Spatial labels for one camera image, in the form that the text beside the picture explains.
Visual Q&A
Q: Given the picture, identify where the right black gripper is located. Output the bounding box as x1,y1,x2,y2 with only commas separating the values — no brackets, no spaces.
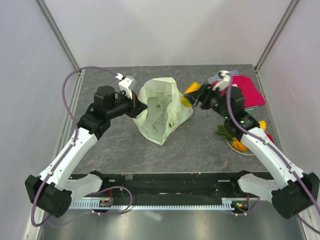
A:
184,82,231,120

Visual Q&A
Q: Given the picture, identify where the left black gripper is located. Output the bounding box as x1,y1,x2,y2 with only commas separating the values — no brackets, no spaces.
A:
107,89,148,119

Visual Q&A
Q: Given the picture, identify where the yellow orange mango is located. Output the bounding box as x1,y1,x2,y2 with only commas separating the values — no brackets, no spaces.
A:
180,82,202,108

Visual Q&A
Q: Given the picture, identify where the small pineapple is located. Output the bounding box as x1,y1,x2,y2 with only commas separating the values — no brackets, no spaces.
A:
214,124,249,152

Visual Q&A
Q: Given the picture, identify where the pale green plastic bag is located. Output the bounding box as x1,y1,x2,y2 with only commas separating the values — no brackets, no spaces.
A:
133,77,193,145

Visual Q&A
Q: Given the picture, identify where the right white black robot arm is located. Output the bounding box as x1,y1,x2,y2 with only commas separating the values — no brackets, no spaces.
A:
183,82,320,219

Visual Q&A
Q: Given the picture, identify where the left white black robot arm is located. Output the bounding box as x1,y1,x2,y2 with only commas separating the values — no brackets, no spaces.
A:
25,85,148,218

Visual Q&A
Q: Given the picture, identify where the blue white striped shirt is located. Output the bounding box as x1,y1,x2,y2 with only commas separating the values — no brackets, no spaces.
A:
207,70,266,112

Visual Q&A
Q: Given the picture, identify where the red folded shirt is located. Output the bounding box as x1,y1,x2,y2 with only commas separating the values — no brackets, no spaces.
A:
232,75,266,111

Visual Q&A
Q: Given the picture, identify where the yellow bell pepper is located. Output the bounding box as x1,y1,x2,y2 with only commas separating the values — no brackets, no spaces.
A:
258,120,267,131

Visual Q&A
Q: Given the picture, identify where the patterned ceramic plate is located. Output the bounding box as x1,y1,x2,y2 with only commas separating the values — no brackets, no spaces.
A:
226,140,255,157

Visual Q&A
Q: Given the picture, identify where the red bell pepper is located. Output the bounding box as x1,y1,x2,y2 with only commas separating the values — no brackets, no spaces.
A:
266,133,274,143

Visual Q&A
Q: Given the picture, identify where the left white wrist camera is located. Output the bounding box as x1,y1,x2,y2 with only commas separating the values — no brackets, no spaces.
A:
118,75,137,100

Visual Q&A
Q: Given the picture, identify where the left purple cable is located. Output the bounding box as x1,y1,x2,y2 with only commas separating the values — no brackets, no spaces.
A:
30,65,125,228

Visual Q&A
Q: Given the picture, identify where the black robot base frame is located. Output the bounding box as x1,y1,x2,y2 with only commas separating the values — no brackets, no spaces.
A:
82,172,257,206

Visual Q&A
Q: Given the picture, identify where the light blue cable duct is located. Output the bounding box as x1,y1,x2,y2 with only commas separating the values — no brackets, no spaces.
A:
69,198,249,211

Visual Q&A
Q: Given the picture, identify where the left aluminium frame post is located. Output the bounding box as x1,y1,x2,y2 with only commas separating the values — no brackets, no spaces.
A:
34,0,79,69

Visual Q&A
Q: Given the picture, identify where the aluminium frame post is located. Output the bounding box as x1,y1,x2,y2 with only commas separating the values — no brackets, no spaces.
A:
254,0,300,73
34,0,79,69

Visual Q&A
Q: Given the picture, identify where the right aluminium frame post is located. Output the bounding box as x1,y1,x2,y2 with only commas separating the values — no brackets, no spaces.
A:
254,0,300,73

